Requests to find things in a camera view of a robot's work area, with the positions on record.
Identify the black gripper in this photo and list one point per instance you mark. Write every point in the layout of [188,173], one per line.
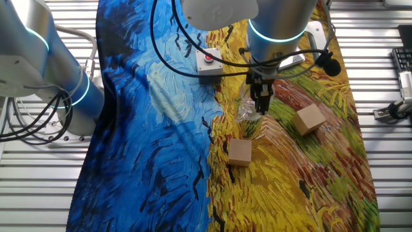
[263,80]

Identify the clear wine glass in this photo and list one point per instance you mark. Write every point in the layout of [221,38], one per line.
[248,111]

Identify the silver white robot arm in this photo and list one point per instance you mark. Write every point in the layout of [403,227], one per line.
[19,42]

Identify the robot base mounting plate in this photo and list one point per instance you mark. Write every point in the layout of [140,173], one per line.
[64,137]

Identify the silver digital kitchen scale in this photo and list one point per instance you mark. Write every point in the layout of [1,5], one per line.
[294,62]

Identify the light wooden cube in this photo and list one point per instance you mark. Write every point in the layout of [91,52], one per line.
[239,152]
[309,119]

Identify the grey box with red button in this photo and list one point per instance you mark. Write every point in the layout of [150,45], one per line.
[204,67]

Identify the Van Gogh print tablecloth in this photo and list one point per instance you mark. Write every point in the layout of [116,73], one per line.
[145,145]

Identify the black computer keyboard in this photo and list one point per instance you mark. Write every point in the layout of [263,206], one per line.
[402,59]

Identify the black rectangular object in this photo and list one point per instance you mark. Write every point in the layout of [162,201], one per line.
[405,36]

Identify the metal camera mounting bracket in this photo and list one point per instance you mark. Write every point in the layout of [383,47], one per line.
[381,114]

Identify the silver ribbed depth camera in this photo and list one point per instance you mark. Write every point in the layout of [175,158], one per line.
[406,85]

